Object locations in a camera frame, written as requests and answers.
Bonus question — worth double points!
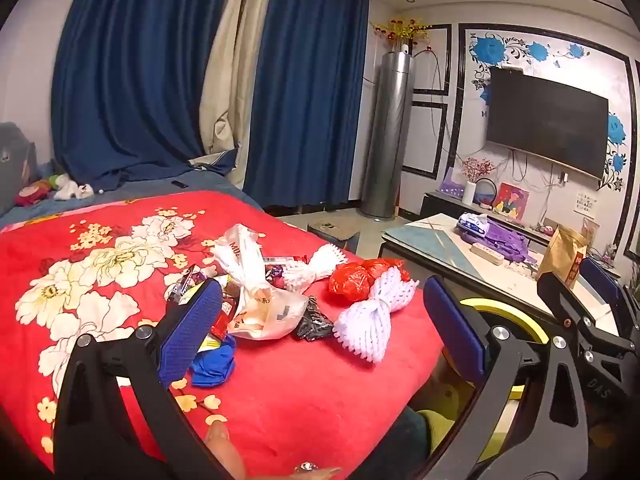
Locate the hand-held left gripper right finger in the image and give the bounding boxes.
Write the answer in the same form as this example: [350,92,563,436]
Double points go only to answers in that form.
[423,276,593,480]

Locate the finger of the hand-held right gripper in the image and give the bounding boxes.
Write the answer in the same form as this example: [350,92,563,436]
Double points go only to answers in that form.
[537,271,632,427]
[581,257,640,357]

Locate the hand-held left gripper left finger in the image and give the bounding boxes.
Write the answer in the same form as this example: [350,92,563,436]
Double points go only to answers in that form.
[52,276,236,480]

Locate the dark purple snack wrapper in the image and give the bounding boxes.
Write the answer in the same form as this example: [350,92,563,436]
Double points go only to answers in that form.
[165,264,221,306]

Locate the blue plastic bag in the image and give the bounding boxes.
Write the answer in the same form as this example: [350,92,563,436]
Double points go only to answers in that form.
[190,335,237,388]

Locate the yellow trash bin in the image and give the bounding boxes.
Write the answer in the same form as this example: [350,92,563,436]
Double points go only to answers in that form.
[457,297,551,411]

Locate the white foam fruit net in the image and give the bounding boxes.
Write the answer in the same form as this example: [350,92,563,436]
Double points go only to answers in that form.
[332,266,420,365]
[280,242,348,293]

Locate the red plastic bag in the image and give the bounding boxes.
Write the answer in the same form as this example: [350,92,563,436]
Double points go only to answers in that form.
[328,257,413,306]

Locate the person's left hand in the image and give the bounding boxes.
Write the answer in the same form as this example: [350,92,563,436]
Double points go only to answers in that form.
[202,423,345,480]

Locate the brown paper bag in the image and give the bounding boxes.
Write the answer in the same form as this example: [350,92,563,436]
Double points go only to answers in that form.
[536,224,591,286]

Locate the white plastic bag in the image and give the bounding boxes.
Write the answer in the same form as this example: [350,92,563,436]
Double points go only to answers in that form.
[212,223,308,341]

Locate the purple cloth on table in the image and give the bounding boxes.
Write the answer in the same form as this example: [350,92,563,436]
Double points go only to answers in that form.
[462,220,538,263]

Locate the white paper notice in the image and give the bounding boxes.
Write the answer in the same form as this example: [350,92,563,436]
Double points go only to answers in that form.
[574,192,600,220]

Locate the white power strip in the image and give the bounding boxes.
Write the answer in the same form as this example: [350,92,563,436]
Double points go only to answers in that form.
[470,242,506,263]

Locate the green clothing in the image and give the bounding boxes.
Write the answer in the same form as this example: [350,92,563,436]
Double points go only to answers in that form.
[415,385,521,461]

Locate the white tissue pack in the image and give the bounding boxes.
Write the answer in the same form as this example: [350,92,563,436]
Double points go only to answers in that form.
[457,212,493,236]

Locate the colourful painting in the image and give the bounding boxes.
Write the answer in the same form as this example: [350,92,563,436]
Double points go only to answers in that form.
[492,182,530,222]

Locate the black snack wrapper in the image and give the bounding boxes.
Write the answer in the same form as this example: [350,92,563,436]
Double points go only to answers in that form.
[292,296,335,342]

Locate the black television stand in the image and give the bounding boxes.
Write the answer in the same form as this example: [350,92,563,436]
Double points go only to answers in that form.
[419,191,626,281]

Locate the red floral blanket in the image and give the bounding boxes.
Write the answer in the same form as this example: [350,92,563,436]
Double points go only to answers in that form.
[0,190,451,480]

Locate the blue bedsheet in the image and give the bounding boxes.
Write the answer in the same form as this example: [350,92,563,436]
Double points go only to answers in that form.
[0,162,263,231]

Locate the red dried flowers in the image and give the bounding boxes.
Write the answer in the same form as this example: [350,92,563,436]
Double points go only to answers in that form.
[460,157,496,183]

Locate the cardboard box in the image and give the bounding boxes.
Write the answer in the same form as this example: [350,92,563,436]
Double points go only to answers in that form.
[306,219,362,253]

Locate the black television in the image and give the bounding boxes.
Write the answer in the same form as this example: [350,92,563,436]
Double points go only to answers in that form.
[485,66,611,181]

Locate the white plush toy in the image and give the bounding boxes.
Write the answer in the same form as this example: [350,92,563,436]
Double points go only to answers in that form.
[52,180,96,202]

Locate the silver tower air conditioner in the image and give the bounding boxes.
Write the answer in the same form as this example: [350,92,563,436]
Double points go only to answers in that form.
[360,42,417,221]

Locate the red plush toy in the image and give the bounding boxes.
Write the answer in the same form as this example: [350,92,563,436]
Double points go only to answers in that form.
[14,184,51,207]

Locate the grey pillow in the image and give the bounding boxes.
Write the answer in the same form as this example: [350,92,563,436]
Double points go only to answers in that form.
[0,121,38,216]

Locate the blue curtain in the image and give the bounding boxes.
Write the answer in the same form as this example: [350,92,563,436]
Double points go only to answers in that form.
[50,0,251,183]
[242,0,373,208]

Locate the beige curtain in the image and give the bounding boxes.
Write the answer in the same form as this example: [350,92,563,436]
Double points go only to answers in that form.
[199,0,281,186]

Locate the gold and red artificial flowers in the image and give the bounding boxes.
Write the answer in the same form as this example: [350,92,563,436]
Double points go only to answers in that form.
[370,17,433,43]

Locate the round black frame ornament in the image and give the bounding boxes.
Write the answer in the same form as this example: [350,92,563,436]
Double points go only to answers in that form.
[474,176,497,211]

